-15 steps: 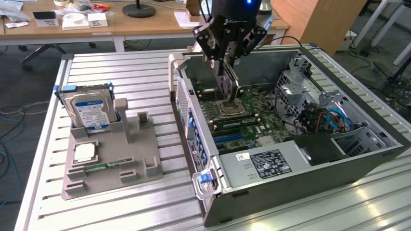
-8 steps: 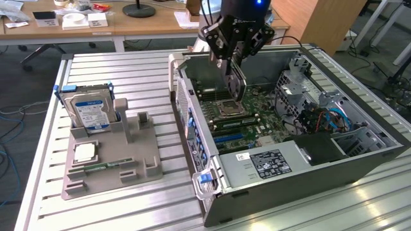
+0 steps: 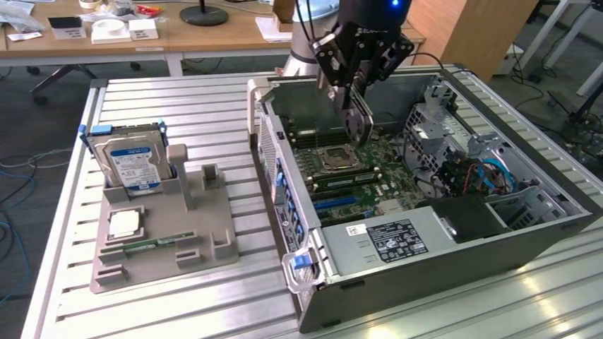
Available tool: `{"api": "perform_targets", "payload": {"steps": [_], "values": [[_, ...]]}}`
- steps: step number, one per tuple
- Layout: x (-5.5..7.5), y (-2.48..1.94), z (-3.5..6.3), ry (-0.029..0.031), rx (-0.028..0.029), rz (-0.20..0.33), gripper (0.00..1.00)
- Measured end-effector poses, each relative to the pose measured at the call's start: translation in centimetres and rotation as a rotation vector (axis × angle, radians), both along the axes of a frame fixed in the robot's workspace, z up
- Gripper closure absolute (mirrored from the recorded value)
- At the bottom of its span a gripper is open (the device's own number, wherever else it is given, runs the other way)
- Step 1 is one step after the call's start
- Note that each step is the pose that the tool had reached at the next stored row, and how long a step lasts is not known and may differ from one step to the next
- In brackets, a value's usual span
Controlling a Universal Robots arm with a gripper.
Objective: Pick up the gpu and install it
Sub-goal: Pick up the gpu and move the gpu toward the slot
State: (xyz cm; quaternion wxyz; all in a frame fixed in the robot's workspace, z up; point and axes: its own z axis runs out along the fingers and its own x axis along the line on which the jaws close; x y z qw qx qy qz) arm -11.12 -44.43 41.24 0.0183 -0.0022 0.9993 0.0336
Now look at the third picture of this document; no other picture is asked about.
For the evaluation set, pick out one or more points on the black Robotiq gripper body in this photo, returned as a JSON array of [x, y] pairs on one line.
[[372, 39]]

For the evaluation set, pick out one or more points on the graphics card with metal bracket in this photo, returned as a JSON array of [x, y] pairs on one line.
[[357, 123]]

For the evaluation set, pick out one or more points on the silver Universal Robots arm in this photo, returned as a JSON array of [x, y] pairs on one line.
[[301, 53]]

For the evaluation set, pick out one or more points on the stack of white papers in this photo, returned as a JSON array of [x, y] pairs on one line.
[[270, 30]]

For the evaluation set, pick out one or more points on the brown cardboard box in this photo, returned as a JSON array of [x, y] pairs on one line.
[[282, 8]]

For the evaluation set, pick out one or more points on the wooden cabinet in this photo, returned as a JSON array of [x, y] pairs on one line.
[[493, 35]]

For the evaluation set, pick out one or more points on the black round lamp base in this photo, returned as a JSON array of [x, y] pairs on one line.
[[202, 17]]

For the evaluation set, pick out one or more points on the CPU socket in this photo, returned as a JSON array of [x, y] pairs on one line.
[[336, 159]]

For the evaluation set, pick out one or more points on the installed black RAM stick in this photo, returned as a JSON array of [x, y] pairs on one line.
[[345, 178]]

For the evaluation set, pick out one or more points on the green motherboard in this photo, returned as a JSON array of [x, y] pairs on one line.
[[394, 183]]

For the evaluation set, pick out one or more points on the red packet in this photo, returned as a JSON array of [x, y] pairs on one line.
[[148, 10]]

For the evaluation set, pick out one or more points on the flat white box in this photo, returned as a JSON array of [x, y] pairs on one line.
[[110, 39]]

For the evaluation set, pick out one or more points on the white tape roll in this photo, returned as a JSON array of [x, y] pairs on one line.
[[108, 26]]

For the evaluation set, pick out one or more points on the black plastic air shroud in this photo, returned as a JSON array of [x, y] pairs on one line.
[[465, 219]]

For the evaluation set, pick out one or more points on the hard disk with blue label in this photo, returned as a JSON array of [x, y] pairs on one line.
[[136, 166]]

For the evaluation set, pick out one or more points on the silver metal disk bay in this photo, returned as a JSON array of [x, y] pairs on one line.
[[523, 208]]

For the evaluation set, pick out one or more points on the hard drive with blue label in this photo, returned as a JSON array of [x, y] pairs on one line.
[[101, 130]]

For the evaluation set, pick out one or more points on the beige tape roll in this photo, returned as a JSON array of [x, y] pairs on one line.
[[88, 3]]

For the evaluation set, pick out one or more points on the black and white labelled box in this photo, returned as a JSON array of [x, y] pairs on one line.
[[68, 28]]

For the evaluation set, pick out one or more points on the grey power supply unit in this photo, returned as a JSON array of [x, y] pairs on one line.
[[348, 254]]

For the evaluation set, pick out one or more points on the wooden desk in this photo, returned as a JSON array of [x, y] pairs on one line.
[[61, 46]]

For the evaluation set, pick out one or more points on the grey parts rack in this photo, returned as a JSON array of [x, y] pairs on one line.
[[164, 219]]

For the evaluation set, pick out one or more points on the black office chair base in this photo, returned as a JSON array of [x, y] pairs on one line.
[[56, 76]]

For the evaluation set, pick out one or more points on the silver CPU chip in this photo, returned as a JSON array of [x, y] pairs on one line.
[[124, 224]]

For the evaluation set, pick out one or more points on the white card with red print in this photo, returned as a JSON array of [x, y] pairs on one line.
[[22, 36]]

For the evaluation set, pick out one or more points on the dark grey open PC case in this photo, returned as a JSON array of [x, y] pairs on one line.
[[424, 282]]

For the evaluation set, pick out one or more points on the green RAM stick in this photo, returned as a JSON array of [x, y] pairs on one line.
[[145, 243]]

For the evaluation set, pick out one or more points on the clear plastic bag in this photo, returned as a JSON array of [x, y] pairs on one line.
[[18, 17]]

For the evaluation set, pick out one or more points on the white table frame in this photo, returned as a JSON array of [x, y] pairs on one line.
[[536, 35]]

